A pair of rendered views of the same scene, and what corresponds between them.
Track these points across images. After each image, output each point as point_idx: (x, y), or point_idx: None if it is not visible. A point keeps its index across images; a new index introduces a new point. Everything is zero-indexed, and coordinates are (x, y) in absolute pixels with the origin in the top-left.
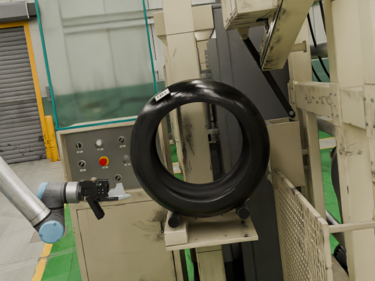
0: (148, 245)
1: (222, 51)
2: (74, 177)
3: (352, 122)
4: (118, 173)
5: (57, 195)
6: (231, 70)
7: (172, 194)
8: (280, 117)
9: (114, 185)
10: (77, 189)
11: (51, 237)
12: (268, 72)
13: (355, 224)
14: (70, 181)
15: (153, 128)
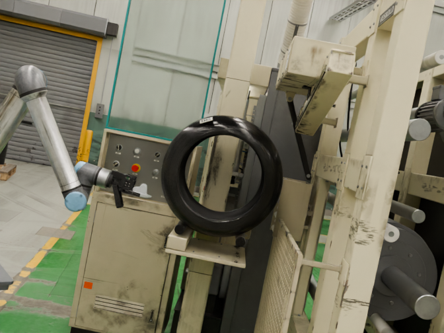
0: (148, 254)
1: (269, 108)
2: None
3: (349, 186)
4: (144, 183)
5: (90, 175)
6: (271, 127)
7: (186, 205)
8: None
9: None
10: (108, 176)
11: (73, 205)
12: (300, 135)
13: (324, 264)
14: None
15: (189, 145)
